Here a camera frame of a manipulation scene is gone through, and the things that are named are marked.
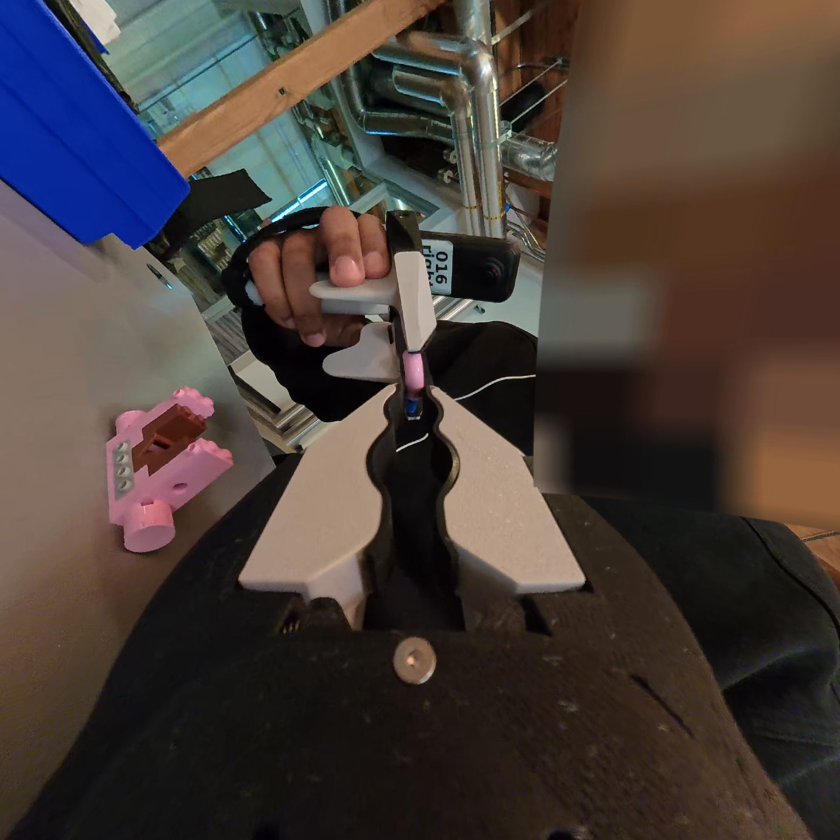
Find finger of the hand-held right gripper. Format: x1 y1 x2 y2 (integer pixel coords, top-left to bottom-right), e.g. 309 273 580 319
392 252 439 388

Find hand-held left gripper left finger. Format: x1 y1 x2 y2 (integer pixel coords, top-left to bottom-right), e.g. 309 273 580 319
238 384 399 631

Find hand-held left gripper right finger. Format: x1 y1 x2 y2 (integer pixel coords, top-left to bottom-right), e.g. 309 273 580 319
425 386 587 630

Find person's right hand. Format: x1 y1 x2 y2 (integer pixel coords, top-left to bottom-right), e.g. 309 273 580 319
247 205 391 349

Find pink and brown brick assembly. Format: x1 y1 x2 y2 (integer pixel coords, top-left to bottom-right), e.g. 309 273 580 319
105 386 235 553

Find silver ventilation ducts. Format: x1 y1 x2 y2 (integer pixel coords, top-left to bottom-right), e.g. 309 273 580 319
298 0 568 240

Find wooden ceiling beam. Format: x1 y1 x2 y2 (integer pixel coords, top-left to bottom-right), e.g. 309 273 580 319
156 0 450 179

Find person's black clothing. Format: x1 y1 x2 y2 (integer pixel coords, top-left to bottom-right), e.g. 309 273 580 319
545 492 840 840

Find blue plastic bin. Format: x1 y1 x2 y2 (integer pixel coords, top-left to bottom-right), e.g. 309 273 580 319
0 0 191 251

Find white box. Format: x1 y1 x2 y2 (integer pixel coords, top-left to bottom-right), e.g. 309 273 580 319
69 0 123 44

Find thin white cord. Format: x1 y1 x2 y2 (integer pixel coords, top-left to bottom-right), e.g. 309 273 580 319
395 374 538 455

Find black strap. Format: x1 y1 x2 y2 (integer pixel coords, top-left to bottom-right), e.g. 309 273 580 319
164 168 273 234

